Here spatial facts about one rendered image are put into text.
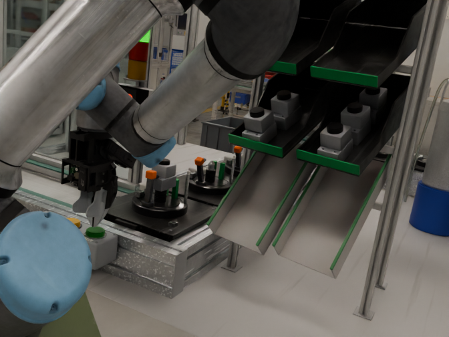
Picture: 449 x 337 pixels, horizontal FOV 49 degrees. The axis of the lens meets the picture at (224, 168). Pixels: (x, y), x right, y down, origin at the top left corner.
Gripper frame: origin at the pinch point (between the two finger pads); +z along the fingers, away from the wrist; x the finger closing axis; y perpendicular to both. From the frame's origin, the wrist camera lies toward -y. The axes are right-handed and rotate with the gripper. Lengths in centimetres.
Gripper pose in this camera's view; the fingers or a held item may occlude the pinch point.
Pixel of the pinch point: (96, 219)
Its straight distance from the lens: 109.4
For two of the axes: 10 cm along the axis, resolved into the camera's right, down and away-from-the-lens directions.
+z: -1.3, 9.6, 2.6
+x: 8.8, 2.3, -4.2
